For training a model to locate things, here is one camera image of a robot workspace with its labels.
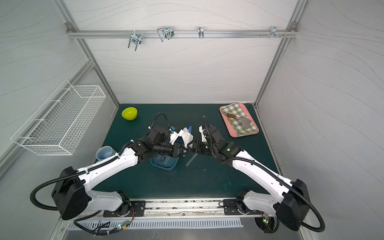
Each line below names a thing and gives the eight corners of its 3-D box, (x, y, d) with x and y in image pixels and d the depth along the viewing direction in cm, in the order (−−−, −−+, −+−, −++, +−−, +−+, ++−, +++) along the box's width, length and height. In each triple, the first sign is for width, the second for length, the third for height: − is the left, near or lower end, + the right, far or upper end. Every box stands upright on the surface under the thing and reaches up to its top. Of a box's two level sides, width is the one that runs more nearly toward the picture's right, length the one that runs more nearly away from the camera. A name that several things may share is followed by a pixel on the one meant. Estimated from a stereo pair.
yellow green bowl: (122, 121, 112) (119, 117, 108) (126, 111, 118) (123, 107, 114) (135, 121, 112) (133, 117, 108) (139, 111, 118) (137, 107, 114)
